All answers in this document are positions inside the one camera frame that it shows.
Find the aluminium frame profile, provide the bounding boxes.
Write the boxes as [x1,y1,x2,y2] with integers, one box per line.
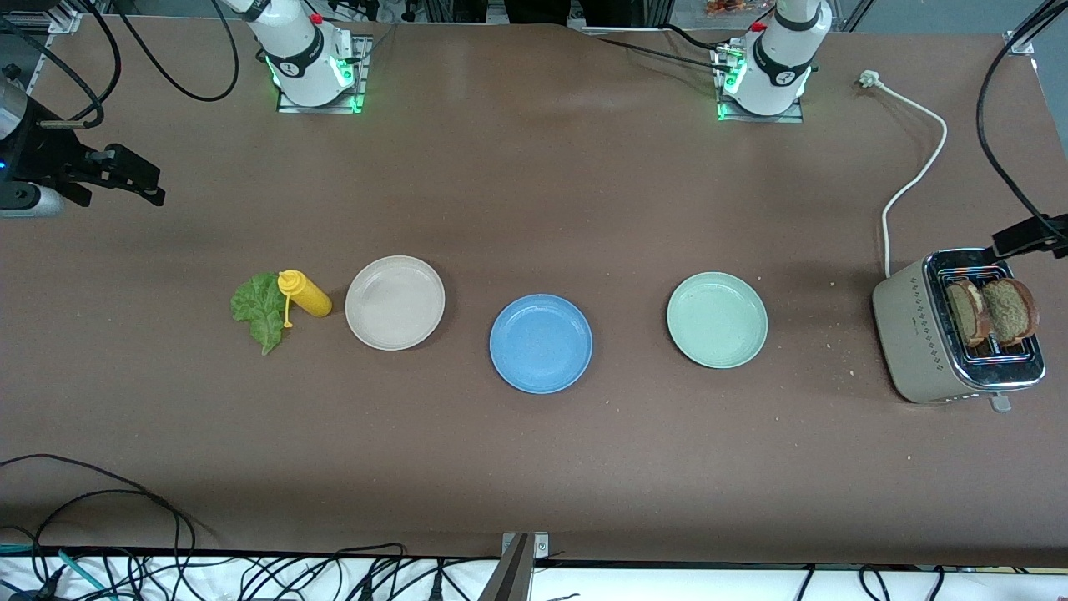
[478,531,552,601]

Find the white toaster power cord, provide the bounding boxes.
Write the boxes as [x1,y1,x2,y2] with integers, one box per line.
[859,69,949,279]

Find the off-white plate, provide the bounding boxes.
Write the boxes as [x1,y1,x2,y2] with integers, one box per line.
[345,255,446,351]

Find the green lettuce leaf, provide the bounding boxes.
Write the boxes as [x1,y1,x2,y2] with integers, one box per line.
[230,271,293,356]

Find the teal cable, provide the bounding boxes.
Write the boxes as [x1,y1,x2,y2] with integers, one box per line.
[0,543,113,601]

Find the person in dark clothes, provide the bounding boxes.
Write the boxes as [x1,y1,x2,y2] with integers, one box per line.
[504,0,653,28]

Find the pale green plate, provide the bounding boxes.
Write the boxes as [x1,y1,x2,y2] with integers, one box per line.
[666,271,769,369]

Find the brown bread slice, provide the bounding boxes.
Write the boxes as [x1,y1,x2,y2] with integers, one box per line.
[981,277,1040,348]
[945,278,992,348]

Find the black base supply cables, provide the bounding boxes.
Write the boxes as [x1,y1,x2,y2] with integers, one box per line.
[584,23,735,76]

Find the beige and chrome toaster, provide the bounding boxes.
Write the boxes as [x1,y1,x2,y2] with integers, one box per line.
[872,248,1047,413]

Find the yellow squeeze bottle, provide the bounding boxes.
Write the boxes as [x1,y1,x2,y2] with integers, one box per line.
[277,269,333,329]

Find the aluminium table corner rail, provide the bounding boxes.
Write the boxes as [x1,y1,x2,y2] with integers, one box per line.
[0,0,83,94]

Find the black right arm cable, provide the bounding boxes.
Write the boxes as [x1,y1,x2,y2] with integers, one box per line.
[108,0,241,104]

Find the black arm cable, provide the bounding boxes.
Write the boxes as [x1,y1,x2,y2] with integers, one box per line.
[976,0,1068,247]
[108,0,241,104]

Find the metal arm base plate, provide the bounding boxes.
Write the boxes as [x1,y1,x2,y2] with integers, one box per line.
[275,33,373,114]
[713,42,807,124]

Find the blue plate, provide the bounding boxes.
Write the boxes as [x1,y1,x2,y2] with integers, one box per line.
[489,293,594,395]

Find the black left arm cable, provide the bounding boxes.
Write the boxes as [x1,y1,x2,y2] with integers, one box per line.
[976,0,1068,247]

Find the black looped floor cable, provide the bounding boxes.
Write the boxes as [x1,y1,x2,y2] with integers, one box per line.
[0,453,199,601]

